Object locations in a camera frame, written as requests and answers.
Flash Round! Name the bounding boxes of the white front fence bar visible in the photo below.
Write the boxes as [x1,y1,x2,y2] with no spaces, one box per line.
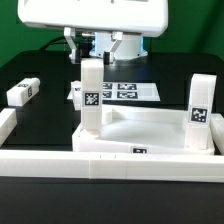
[0,150,224,183]

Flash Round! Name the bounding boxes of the white left fence block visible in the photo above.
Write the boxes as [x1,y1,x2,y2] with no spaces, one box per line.
[0,108,17,146]

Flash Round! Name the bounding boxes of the white right fence block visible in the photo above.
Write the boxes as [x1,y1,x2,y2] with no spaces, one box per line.
[210,114,224,156]

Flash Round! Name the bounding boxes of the white fence block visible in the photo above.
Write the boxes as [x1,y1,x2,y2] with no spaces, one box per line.
[210,114,224,156]
[0,108,17,146]

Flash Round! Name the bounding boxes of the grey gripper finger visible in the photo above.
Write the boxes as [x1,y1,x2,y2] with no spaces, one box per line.
[64,27,81,64]
[103,32,123,65]

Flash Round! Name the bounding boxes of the fiducial marker sheet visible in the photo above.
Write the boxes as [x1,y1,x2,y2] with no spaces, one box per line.
[67,81,161,102]

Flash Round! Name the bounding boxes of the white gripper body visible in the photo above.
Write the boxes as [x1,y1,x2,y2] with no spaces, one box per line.
[18,0,168,37]

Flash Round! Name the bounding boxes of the black cable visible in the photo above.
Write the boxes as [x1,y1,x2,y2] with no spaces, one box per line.
[39,34,69,52]

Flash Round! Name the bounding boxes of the white desk top tray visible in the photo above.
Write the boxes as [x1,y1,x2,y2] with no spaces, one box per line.
[72,105,215,155]

